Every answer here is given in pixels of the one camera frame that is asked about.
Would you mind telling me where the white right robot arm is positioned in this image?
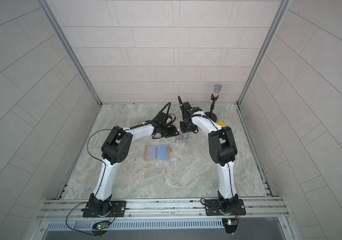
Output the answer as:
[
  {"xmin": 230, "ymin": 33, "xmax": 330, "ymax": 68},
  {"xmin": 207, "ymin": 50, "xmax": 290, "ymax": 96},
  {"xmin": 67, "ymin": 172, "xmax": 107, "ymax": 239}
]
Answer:
[{"xmin": 178, "ymin": 98, "xmax": 239, "ymax": 213}]

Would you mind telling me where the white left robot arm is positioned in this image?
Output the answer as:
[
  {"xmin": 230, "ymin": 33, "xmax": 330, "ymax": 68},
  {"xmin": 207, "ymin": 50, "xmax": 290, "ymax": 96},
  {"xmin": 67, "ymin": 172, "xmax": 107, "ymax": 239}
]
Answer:
[{"xmin": 89, "ymin": 111, "xmax": 179, "ymax": 205}]

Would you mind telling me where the black microphone stand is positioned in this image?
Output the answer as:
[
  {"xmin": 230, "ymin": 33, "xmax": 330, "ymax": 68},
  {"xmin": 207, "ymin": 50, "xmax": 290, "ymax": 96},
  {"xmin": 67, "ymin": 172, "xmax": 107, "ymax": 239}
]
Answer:
[{"xmin": 205, "ymin": 84, "xmax": 222, "ymax": 122}]

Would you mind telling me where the white ventilation grille strip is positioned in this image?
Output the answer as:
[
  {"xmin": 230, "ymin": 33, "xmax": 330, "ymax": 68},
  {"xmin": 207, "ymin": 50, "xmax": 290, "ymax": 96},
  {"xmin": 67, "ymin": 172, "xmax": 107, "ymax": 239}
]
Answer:
[{"xmin": 47, "ymin": 218, "xmax": 224, "ymax": 232}]

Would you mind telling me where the right circuit board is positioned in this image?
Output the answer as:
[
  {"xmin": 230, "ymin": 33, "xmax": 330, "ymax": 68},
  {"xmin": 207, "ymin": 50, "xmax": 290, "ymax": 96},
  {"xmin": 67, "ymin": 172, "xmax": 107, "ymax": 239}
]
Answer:
[{"xmin": 222, "ymin": 219, "xmax": 239, "ymax": 234}]

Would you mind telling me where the left green circuit board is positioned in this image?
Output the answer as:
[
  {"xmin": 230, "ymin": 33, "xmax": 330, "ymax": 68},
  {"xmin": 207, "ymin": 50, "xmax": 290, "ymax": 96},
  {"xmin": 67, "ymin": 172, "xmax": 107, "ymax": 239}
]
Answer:
[{"xmin": 92, "ymin": 221, "xmax": 110, "ymax": 231}]

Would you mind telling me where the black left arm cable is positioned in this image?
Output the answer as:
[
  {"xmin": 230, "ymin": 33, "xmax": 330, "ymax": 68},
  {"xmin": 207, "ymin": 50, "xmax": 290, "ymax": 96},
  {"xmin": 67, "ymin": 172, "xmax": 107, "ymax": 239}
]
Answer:
[{"xmin": 86, "ymin": 128, "xmax": 115, "ymax": 164}]

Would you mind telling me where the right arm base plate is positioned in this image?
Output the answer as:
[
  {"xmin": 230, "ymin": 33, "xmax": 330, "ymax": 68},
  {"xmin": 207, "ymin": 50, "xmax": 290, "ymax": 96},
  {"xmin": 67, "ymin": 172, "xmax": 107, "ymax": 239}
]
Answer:
[{"xmin": 200, "ymin": 198, "xmax": 246, "ymax": 216}]

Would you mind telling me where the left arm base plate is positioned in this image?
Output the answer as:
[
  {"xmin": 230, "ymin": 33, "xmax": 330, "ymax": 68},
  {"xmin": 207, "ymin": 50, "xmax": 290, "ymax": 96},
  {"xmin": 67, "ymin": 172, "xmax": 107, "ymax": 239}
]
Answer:
[{"xmin": 81, "ymin": 201, "xmax": 127, "ymax": 218}]

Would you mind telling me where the aluminium mounting rail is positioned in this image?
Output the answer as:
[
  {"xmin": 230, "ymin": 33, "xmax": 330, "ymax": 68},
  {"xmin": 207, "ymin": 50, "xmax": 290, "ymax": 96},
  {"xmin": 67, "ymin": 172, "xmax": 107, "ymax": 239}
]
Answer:
[{"xmin": 34, "ymin": 197, "xmax": 289, "ymax": 221}]

